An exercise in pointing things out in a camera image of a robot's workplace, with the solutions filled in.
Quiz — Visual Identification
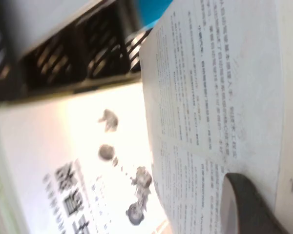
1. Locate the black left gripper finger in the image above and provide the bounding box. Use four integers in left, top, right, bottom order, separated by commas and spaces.
222, 172, 284, 234

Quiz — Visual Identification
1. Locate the white autonomous driving book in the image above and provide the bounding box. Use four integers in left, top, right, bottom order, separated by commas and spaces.
138, 0, 293, 234

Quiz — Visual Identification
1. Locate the white car suspension book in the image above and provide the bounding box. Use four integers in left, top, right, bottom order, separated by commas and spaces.
0, 82, 173, 234

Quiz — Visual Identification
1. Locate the blue spine book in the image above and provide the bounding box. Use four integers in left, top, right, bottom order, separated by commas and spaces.
133, 0, 178, 30

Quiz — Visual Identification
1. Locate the black plastic book stand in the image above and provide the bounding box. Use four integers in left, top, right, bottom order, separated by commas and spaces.
0, 0, 151, 104

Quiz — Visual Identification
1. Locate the white car-suspension book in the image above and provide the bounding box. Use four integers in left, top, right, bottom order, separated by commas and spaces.
0, 108, 30, 234

